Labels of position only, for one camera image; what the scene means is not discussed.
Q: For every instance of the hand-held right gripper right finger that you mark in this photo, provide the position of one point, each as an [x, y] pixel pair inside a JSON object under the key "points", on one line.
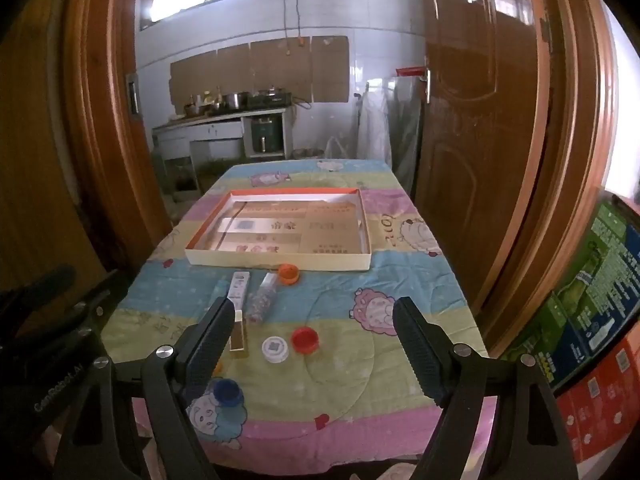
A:
{"points": [[420, 355]]}

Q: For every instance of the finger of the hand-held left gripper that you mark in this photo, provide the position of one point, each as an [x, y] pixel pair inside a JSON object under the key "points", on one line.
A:
{"points": [[95, 310], [47, 282]]}

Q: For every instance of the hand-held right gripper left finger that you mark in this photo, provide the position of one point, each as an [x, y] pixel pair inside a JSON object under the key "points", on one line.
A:
{"points": [[212, 341]]}

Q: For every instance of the gold rectangular lighter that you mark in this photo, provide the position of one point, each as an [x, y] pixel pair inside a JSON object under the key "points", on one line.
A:
{"points": [[239, 335]]}

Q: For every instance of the blue bottle cap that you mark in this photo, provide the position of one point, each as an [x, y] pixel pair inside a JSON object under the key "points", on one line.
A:
{"points": [[227, 392]]}

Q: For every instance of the light blue tube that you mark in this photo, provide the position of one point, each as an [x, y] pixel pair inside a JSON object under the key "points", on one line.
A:
{"points": [[239, 285]]}

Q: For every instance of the white bottle cap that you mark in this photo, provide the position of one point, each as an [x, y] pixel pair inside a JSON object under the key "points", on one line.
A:
{"points": [[275, 349]]}

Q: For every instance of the red bottle cap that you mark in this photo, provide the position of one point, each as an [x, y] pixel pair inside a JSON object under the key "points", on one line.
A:
{"points": [[305, 339]]}

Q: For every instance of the orange bottle cap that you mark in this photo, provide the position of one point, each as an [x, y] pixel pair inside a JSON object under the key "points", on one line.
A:
{"points": [[289, 273]]}

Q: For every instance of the shallow orange-rimmed cardboard tray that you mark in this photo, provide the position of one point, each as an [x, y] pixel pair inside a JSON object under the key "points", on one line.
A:
{"points": [[300, 260]]}

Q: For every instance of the sheep printed blanket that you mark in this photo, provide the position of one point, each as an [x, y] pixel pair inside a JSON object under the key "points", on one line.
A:
{"points": [[325, 390]]}

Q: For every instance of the green stool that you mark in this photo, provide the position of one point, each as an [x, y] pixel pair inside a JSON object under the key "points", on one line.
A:
{"points": [[180, 175]]}

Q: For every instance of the red printed carton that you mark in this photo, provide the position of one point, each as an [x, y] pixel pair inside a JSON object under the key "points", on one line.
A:
{"points": [[600, 410]]}

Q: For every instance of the green printed carton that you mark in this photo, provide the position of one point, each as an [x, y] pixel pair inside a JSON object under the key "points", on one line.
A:
{"points": [[600, 290]]}

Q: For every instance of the metal strike plate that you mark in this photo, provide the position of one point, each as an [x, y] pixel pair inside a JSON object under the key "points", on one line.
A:
{"points": [[131, 95]]}

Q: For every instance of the round woven basket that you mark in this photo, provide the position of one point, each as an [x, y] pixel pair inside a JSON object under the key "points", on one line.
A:
{"points": [[307, 152]]}

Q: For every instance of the green air fryer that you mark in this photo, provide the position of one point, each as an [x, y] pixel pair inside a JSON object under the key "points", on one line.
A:
{"points": [[262, 135]]}

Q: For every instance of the white kitchen counter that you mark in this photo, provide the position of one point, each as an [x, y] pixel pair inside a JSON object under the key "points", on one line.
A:
{"points": [[220, 127]]}

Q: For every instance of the brown wooden door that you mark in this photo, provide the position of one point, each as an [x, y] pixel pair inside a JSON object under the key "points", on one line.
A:
{"points": [[475, 135]]}

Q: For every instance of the hanging clear plastic sheet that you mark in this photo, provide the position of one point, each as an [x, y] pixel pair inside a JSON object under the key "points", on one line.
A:
{"points": [[372, 125]]}

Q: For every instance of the steel cooking pot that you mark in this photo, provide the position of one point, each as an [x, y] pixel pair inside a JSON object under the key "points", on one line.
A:
{"points": [[232, 99]]}

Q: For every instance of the black gas stove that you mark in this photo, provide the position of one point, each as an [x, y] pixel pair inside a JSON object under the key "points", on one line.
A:
{"points": [[267, 100]]}

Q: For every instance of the red strip on door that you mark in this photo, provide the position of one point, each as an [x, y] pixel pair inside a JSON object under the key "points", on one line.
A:
{"points": [[410, 70]]}

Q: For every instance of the brown wooden door frame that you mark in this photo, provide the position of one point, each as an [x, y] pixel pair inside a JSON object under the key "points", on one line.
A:
{"points": [[110, 110]]}

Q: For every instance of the cardboard sheets on wall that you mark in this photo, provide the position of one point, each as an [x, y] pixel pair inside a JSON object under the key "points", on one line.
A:
{"points": [[260, 70]]}

